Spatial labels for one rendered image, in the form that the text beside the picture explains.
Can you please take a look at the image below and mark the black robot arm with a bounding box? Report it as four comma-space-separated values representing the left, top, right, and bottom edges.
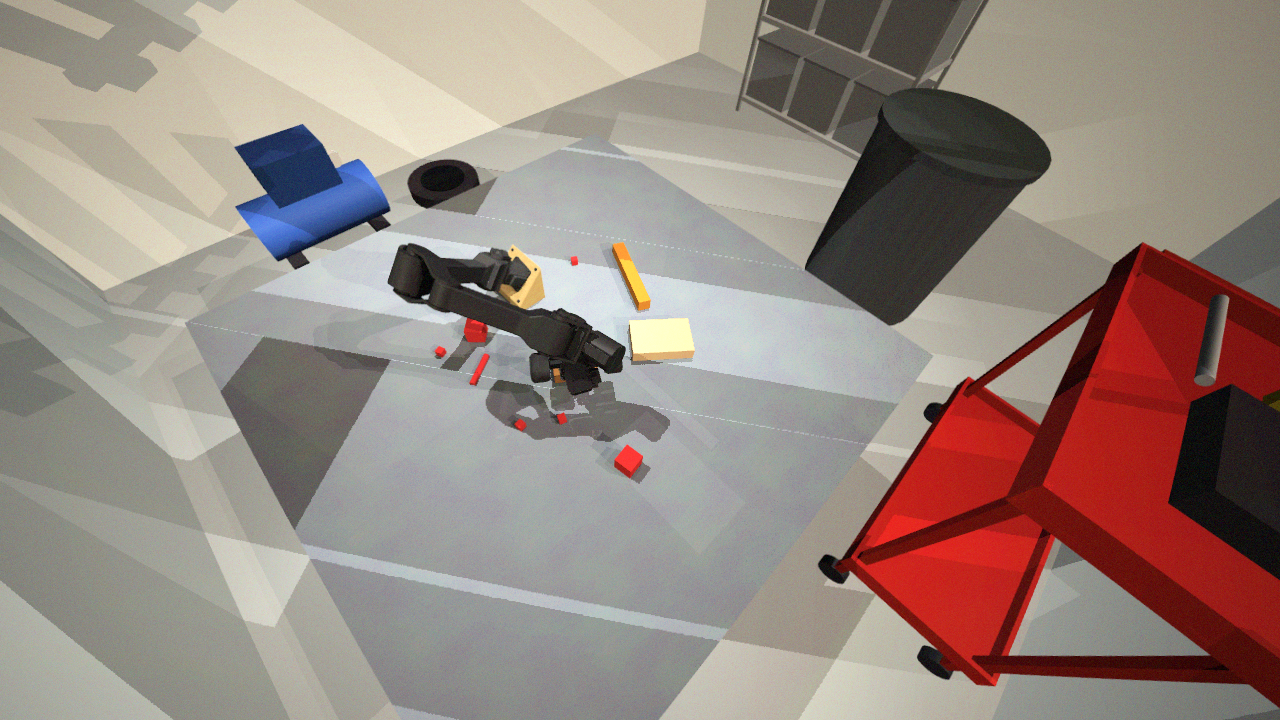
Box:
387, 243, 626, 396

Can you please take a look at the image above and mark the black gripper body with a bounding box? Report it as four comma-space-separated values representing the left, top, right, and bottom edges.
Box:
529, 354, 623, 383

